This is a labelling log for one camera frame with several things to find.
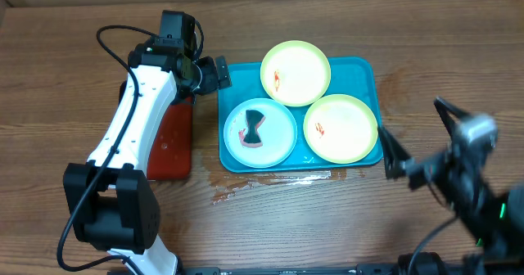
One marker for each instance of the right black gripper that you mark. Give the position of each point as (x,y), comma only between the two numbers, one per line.
(394,154)

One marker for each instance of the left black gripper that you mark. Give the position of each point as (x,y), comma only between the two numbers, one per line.
(212,81)

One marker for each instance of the pink and black sponge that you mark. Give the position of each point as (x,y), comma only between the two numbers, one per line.
(249,136)

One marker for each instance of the yellow-green plate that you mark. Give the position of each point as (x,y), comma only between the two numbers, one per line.
(340,129)
(295,73)

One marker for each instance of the light blue plate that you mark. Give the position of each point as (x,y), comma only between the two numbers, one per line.
(278,134)

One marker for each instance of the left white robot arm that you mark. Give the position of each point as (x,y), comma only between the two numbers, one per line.
(114,214)

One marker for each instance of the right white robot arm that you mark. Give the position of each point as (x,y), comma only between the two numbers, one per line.
(498,230)

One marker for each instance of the teal plastic tray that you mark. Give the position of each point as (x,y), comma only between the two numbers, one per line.
(351,75)

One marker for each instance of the red black-rimmed tray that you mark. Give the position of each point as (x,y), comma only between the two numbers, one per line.
(158,140)

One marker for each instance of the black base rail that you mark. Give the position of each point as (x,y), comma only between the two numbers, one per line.
(363,269)

